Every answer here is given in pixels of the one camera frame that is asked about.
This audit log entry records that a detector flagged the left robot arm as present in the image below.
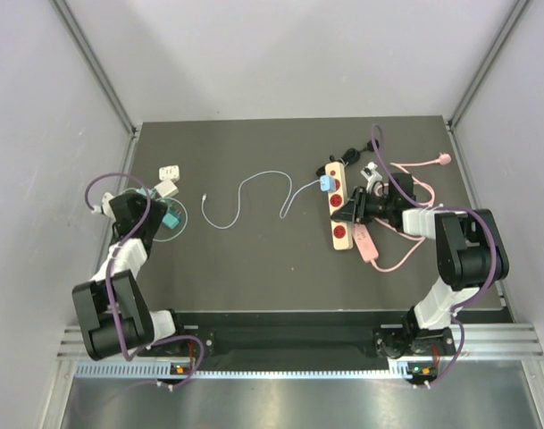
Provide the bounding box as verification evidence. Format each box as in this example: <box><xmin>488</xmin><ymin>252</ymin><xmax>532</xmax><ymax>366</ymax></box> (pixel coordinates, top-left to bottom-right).
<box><xmin>72</xmin><ymin>193</ymin><xmax>188</xmax><ymax>361</ymax></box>

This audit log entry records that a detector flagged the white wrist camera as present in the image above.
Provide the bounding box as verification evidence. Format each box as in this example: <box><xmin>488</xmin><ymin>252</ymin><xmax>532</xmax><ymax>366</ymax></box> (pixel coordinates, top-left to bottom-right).
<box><xmin>91</xmin><ymin>192</ymin><xmax>115</xmax><ymax>219</ymax></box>
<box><xmin>360</xmin><ymin>162</ymin><xmax>382</xmax><ymax>193</ymax></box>

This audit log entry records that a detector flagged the light blue usb cable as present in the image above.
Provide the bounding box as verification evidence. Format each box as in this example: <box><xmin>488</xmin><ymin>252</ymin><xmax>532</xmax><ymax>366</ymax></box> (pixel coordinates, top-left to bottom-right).
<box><xmin>200</xmin><ymin>171</ymin><xmax>322</xmax><ymax>231</ymax></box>

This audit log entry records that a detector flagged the blue usb charger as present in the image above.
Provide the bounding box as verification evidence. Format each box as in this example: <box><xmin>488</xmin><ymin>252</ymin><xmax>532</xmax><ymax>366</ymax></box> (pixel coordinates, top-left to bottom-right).
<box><xmin>319</xmin><ymin>175</ymin><xmax>338</xmax><ymax>192</ymax></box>

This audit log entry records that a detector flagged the white cube charger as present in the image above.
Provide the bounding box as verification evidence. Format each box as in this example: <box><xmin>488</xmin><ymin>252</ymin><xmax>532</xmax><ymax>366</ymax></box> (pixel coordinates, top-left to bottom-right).
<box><xmin>155</xmin><ymin>180</ymin><xmax>179</xmax><ymax>198</ymax></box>

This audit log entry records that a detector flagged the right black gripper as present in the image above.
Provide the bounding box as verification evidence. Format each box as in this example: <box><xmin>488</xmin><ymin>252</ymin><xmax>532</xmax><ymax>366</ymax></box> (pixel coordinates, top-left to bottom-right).
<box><xmin>331</xmin><ymin>186</ymin><xmax>396</xmax><ymax>224</ymax></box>

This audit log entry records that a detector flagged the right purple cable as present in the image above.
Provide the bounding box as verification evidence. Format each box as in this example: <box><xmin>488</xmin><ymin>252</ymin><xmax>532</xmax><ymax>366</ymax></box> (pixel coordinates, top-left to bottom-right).
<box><xmin>370</xmin><ymin>123</ymin><xmax>498</xmax><ymax>388</ymax></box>

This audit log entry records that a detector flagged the mint green usb cable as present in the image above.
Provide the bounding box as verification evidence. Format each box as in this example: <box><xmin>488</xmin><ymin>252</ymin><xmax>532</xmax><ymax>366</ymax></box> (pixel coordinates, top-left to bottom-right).
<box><xmin>153</xmin><ymin>196</ymin><xmax>189</xmax><ymax>244</ymax></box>

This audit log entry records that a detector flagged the turquoise usb charger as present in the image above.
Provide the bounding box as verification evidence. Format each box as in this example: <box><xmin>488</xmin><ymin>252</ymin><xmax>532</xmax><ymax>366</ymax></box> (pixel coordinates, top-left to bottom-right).
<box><xmin>162</xmin><ymin>212</ymin><xmax>181</xmax><ymax>230</ymax></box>

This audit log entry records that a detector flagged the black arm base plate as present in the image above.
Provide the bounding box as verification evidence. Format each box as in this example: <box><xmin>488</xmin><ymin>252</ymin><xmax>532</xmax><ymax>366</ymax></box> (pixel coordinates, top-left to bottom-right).
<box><xmin>178</xmin><ymin>324</ymin><xmax>455</xmax><ymax>358</ymax></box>

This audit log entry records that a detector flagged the beige red power strip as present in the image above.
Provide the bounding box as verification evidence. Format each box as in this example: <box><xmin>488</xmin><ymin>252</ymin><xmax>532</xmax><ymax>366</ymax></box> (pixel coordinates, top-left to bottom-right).
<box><xmin>325</xmin><ymin>161</ymin><xmax>353</xmax><ymax>251</ymax></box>

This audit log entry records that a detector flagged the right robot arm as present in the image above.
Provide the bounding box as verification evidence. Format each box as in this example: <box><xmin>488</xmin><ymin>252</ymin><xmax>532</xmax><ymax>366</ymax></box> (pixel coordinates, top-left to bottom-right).
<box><xmin>331</xmin><ymin>172</ymin><xmax>509</xmax><ymax>358</ymax></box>

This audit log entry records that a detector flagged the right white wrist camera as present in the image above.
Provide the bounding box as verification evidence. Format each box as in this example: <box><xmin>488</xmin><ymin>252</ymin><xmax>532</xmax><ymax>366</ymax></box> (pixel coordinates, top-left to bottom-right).
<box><xmin>360</xmin><ymin>162</ymin><xmax>382</xmax><ymax>193</ymax></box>

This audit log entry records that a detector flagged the pink power strip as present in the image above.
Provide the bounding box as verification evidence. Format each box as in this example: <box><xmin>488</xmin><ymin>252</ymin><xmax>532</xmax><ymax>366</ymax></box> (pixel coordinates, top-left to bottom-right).
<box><xmin>353</xmin><ymin>224</ymin><xmax>379</xmax><ymax>263</ymax></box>

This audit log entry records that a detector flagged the grey slotted cable duct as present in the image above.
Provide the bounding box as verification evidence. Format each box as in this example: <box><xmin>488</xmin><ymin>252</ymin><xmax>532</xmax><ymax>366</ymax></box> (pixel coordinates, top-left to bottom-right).
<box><xmin>74</xmin><ymin>356</ymin><xmax>447</xmax><ymax>381</ymax></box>

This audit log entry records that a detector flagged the pink power cord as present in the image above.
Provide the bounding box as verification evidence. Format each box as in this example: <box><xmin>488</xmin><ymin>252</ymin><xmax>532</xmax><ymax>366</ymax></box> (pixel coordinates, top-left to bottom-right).
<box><xmin>372</xmin><ymin>151</ymin><xmax>452</xmax><ymax>273</ymax></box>

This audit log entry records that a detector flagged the white square adapter plug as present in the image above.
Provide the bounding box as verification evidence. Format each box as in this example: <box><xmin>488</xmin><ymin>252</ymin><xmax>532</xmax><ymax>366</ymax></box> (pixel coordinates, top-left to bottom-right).
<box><xmin>158</xmin><ymin>164</ymin><xmax>180</xmax><ymax>182</ymax></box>

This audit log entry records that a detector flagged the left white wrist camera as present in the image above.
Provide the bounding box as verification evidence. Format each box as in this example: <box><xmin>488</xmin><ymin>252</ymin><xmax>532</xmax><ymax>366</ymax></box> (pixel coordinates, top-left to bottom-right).
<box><xmin>91</xmin><ymin>192</ymin><xmax>115</xmax><ymax>219</ymax></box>

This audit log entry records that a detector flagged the black power cord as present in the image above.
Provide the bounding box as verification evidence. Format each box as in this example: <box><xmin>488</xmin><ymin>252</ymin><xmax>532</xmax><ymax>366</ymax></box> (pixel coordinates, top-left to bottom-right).
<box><xmin>314</xmin><ymin>139</ymin><xmax>380</xmax><ymax>177</ymax></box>

